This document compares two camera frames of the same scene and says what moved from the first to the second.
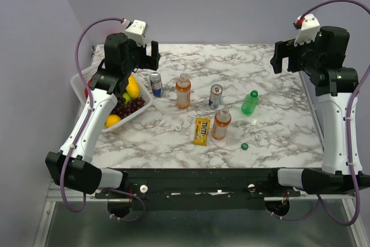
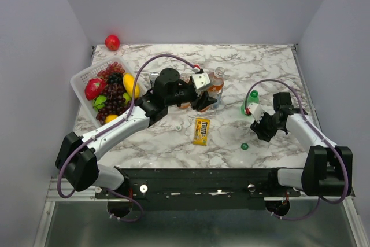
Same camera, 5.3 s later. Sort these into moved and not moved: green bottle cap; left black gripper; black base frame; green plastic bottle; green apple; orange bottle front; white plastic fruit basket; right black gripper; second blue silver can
Moved: right black gripper; left black gripper; orange bottle front
Not moved: second blue silver can; green bottle cap; white plastic fruit basket; green apple; black base frame; green plastic bottle
